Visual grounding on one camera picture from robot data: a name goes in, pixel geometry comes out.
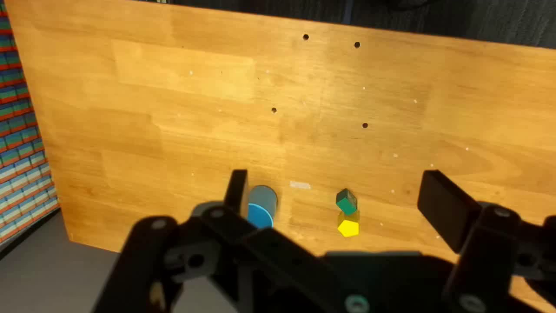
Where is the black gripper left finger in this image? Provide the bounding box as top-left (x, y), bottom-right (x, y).
top-left (92, 168), bottom-right (371, 313)

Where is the blue cup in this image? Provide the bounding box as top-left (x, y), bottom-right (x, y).
top-left (245, 183), bottom-right (281, 232)

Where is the yellow block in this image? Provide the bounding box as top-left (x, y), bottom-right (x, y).
top-left (337, 218), bottom-right (361, 241)

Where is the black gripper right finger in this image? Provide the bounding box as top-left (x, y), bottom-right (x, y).
top-left (415, 170), bottom-right (556, 313)

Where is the green block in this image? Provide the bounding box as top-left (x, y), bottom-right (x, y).
top-left (333, 187), bottom-right (359, 216)

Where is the striped patterned rug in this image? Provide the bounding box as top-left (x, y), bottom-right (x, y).
top-left (0, 8), bottom-right (60, 248)

